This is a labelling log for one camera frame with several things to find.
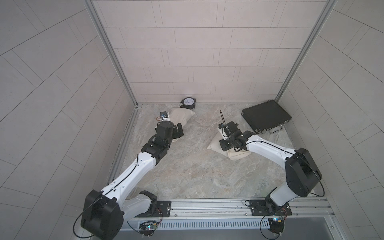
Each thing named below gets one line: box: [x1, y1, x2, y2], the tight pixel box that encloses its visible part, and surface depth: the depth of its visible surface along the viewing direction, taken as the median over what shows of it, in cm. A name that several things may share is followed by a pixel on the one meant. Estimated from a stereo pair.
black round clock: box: [179, 97, 196, 110], surface depth 118 cm
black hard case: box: [241, 100, 292, 134], surface depth 106 cm
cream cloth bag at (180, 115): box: [169, 107, 196, 128], surface depth 98 cm
